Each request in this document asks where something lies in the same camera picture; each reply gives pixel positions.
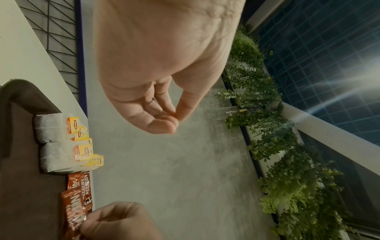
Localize green plants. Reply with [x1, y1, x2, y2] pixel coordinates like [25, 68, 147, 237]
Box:
[215, 24, 354, 240]

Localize person's right hand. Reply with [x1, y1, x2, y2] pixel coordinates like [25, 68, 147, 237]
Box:
[80, 201, 165, 240]

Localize purple metal mesh railing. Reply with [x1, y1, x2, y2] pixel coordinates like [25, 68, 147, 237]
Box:
[14, 0, 88, 117]

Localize white beam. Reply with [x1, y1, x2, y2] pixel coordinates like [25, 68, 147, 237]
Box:
[245, 0, 290, 31]
[280, 102, 380, 177]

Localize brown plastic tray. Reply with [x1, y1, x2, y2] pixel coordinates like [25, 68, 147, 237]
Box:
[0, 79, 96, 240]

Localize person's left hand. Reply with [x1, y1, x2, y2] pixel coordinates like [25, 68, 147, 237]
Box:
[93, 0, 247, 135]

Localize glass building facade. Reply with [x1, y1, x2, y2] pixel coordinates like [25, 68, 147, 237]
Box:
[246, 0, 380, 140]

